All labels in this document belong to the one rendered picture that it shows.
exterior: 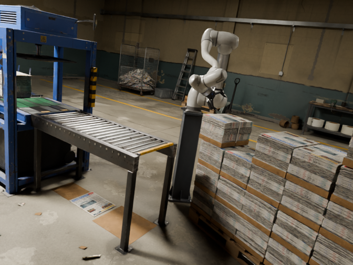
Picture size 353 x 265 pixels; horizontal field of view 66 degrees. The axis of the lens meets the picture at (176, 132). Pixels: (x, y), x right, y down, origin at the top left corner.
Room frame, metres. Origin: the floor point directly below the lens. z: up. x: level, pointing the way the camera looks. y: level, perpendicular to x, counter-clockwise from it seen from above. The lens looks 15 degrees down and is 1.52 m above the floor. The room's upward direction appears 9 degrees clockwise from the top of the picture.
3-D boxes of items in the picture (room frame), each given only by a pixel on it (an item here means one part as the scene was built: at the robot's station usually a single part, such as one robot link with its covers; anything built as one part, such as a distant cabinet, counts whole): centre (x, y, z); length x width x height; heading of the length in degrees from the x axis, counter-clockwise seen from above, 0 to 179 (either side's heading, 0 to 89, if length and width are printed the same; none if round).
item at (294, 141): (1.97, -0.84, 1.06); 0.37 x 0.29 x 0.01; 129
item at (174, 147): (2.60, 0.56, 0.74); 1.34 x 0.05 x 0.12; 58
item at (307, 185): (1.74, -1.02, 0.86); 0.38 x 0.29 x 0.04; 128
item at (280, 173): (1.97, -0.83, 0.86); 0.38 x 0.29 x 0.04; 129
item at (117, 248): (1.84, 0.28, 0.01); 0.14 x 0.13 x 0.01; 148
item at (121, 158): (2.17, 0.82, 0.74); 1.34 x 0.05 x 0.12; 58
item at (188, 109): (2.82, -0.12, 1.03); 0.22 x 0.18 x 0.06; 96
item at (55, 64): (3.45, 1.59, 0.77); 0.09 x 0.09 x 1.55; 58
